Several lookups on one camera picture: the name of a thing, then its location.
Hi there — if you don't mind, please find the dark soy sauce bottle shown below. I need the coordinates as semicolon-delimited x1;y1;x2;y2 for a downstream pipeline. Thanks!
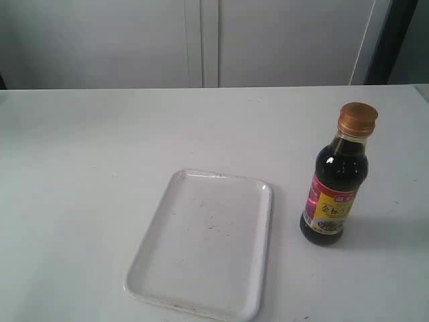
300;102;378;246

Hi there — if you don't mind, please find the white rectangular plastic tray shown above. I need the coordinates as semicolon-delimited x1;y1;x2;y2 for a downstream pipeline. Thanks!
124;169;273;321

